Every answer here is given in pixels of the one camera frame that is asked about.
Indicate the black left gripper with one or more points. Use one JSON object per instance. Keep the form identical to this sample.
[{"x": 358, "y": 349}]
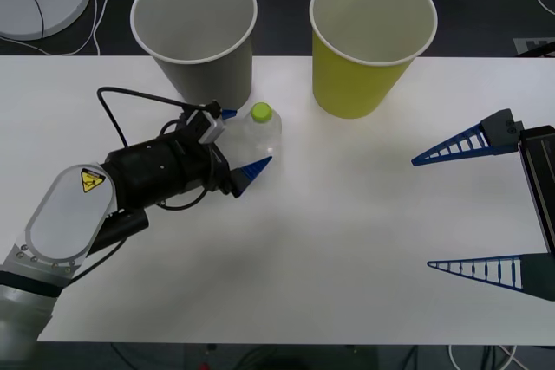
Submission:
[{"x": 204, "y": 168}]

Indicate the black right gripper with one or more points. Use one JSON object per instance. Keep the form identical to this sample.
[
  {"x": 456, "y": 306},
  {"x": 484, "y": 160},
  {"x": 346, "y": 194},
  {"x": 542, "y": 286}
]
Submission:
[{"x": 539, "y": 179}]

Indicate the clear bottle with green cap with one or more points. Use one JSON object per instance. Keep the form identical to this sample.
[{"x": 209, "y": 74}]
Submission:
[{"x": 261, "y": 112}]

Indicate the silver and black left arm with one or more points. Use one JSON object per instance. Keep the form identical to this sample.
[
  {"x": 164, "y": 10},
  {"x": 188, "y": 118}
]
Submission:
[{"x": 69, "y": 214}]

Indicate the grey plastic bin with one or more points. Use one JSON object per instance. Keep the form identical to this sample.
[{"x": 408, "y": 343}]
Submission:
[{"x": 217, "y": 84}]

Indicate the yellow-green plastic bin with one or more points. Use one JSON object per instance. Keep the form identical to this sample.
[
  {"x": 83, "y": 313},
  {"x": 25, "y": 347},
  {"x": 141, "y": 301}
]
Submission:
[{"x": 351, "y": 88}]

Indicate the grey floor marker plate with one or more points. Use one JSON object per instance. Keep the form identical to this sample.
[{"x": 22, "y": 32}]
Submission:
[{"x": 533, "y": 47}]

